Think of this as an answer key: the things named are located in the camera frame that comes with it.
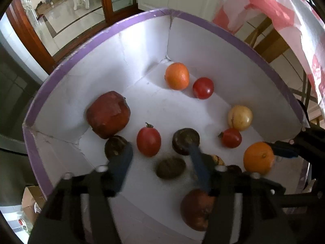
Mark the dark red pomegranate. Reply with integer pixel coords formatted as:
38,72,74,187
180,189,217,232

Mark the pale yellow round fruit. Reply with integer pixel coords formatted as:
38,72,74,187
227,105,254,132

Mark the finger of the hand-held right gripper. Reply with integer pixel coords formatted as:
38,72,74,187
266,125,325,158
281,191,325,209

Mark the brown kiwi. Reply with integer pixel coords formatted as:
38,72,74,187
155,157,186,180

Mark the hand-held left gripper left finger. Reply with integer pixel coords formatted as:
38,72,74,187
27,142,134,244

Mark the large red pomegranate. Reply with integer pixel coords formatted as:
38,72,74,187
86,91,131,140

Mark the wooden table leg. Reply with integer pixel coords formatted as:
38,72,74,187
243,17,290,64

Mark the orange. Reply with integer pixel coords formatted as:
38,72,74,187
165,62,190,90
243,142,275,175

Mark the dark mangosteen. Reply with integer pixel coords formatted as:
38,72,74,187
104,135,129,158
226,164,242,174
172,128,200,156

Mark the red white checked tablecloth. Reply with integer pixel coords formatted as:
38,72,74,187
212,0,325,105

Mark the striped yellow pepino melon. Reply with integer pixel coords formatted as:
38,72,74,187
206,154,225,168

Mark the white foam box purple rim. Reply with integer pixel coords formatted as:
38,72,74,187
22,8,312,244

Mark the red tomato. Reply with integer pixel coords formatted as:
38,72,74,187
136,122,162,157
192,77,215,100
218,128,242,148

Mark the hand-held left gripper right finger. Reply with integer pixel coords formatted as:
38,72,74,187
187,142,298,244

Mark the wooden glass door frame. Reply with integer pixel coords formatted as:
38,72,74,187
5,0,138,67

